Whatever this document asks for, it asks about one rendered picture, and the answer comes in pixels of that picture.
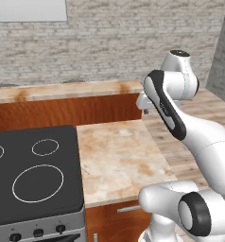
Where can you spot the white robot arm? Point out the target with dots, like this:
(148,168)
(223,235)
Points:
(209,141)

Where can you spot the pale grey wall cupboard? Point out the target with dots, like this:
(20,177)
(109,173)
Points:
(29,10)

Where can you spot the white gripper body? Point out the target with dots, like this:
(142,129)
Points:
(144,101)

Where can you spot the black stove knob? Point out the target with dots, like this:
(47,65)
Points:
(15,237)
(38,233)
(60,228)

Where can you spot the brown wooden drawer front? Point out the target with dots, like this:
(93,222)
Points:
(117,223)

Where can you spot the grey stool seat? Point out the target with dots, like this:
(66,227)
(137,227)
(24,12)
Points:
(5,84)
(73,81)

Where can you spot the black hob stove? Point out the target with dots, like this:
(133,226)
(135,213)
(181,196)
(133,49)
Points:
(35,176)

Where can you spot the brown wooden dining counter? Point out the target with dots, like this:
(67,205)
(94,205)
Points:
(64,108)

